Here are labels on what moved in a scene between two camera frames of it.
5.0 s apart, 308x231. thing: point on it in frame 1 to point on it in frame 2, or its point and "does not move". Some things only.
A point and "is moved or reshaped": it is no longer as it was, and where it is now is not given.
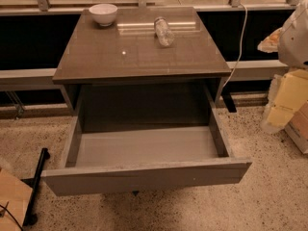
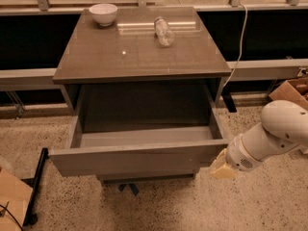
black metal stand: x=32 y=218 does not move
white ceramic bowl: x=104 y=13 does not move
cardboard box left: x=15 y=196 does not move
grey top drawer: x=109 y=154 is moved or reshaped
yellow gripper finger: x=287 y=92 to x=237 y=156
